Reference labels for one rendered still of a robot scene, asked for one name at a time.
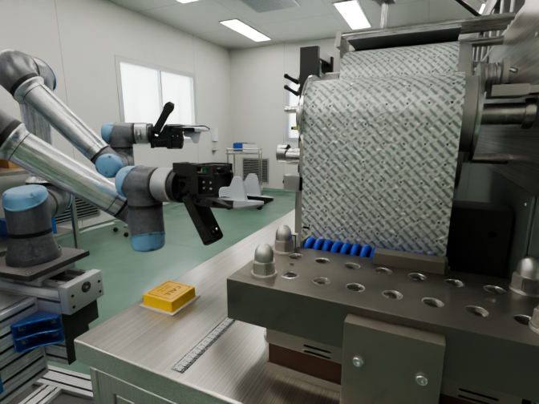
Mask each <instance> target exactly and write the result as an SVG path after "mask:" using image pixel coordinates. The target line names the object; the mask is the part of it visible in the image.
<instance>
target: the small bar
mask: <svg viewBox="0 0 539 404"><path fill-rule="evenodd" d="M373 264H377V265H386V266H392V267H397V268H402V269H412V270H417V271H422V272H427V273H437V274H442V275H444V265H445V262H444V257H437V256H431V255H425V254H419V253H413V252H402V251H396V250H390V249H385V248H375V251H374V254H373Z"/></svg>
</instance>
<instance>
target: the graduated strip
mask: <svg viewBox="0 0 539 404"><path fill-rule="evenodd" d="M235 321H236V320H233V319H231V318H228V316H227V317H226V318H225V319H224V320H223V321H222V322H221V323H220V324H219V325H217V326H216V327H215V328H214V329H213V330H212V331H211V332H210V333H209V334H208V335H206V336H205V337H204V338H203V339H202V340H201V341H200V342H199V343H198V344H197V345H195V346H194V347H193V348H192V349H191V350H190V351H189V352H188V353H187V354H186V355H184V356H183V357H182V358H181V359H180V360H179V361H178V362H177V363H176V364H175V365H174V366H173V367H172V368H171V369H170V370H174V371H176V372H179V373H181V374H183V373H184V372H185V371H186V370H187V369H188V368H189V367H190V366H191V365H192V364H193V363H194V362H195V361H196V360H197V359H198V358H199V357H200V356H201V355H202V354H203V353H204V352H205V351H206V350H207V349H208V348H209V347H210V346H211V345H212V344H213V343H214V342H215V341H216V340H217V339H218V338H219V337H220V336H221V335H222V334H223V333H224V332H225V331H226V330H227V329H228V328H229V327H230V326H231V325H232V324H233V323H234V322H235Z"/></svg>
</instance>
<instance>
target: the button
mask: <svg viewBox="0 0 539 404"><path fill-rule="evenodd" d="M195 296H196V292H195V287H194V286H191V285H186V284H182V283H178V282H175V281H166V282H164V283H163V284H161V285H159V286H157V287H155V288H154V289H152V290H150V291H148V292H147V293H145V294H144V305H147V306H150V307H153V308H156V309H161V310H163V311H167V312H170V313H173V312H175V311H176V310H177V309H179V308H180V307H181V306H182V305H184V304H186V303H187V302H188V301H190V300H192V299H193V298H194V297H195Z"/></svg>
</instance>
